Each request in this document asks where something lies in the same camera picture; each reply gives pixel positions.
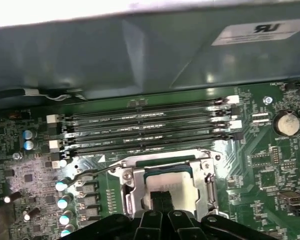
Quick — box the wire locking lever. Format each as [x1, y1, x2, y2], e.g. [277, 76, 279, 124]
[67, 165, 118, 187]

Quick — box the CPU socket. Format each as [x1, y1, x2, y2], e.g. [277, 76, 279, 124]
[107, 148, 231, 221]

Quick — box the green motherboard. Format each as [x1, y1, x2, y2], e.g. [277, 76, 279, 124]
[0, 81, 300, 240]

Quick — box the white label sticker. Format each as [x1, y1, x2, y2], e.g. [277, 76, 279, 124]
[211, 19, 300, 47]

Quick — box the black cable bundle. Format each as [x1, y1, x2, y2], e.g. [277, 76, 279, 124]
[0, 87, 87, 106]

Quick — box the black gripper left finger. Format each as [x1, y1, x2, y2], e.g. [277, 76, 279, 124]
[64, 191, 164, 240]

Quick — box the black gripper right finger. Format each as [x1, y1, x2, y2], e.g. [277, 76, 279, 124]
[163, 191, 278, 240]

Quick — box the silver CPU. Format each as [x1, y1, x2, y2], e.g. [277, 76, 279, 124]
[143, 167, 203, 216]

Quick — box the internal USB port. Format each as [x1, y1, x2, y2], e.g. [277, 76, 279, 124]
[279, 191, 300, 209]

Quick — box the metal socket cover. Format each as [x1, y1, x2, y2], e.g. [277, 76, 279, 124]
[121, 159, 217, 218]

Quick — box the black PC case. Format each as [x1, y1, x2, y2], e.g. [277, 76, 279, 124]
[0, 7, 300, 105]

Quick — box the coin cell battery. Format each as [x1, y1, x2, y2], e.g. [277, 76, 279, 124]
[273, 110, 300, 138]

